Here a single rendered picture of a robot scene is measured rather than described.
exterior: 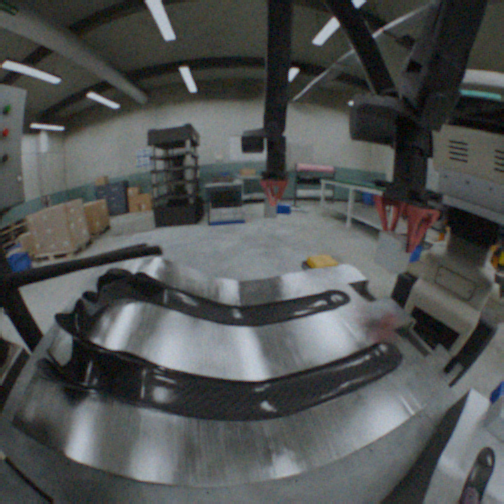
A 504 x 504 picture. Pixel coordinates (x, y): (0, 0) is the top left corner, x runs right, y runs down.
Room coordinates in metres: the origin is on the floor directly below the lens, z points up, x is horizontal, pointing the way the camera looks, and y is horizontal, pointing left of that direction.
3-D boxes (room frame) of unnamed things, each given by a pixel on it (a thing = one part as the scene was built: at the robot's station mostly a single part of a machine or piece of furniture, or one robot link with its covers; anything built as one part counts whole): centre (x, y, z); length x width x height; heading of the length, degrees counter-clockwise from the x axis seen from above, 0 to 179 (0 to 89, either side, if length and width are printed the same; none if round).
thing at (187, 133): (4.56, 1.65, 1.03); 1.54 x 0.94 x 2.06; 7
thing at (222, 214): (3.43, 0.42, 0.28); 0.61 x 0.41 x 0.15; 97
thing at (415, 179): (0.25, -0.24, 1.06); 0.10 x 0.07 x 0.07; 10
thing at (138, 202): (5.97, 3.62, 0.42); 0.86 x 0.33 x 0.83; 97
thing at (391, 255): (0.25, -0.27, 0.93); 0.13 x 0.05 x 0.05; 99
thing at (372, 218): (3.70, -2.41, 0.51); 2.40 x 1.13 x 1.02; 11
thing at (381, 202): (0.26, -0.23, 0.99); 0.07 x 0.07 x 0.09; 9
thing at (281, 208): (0.58, -0.11, 0.93); 0.13 x 0.05 x 0.05; 72
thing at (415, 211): (0.23, -0.24, 0.99); 0.07 x 0.07 x 0.09; 9
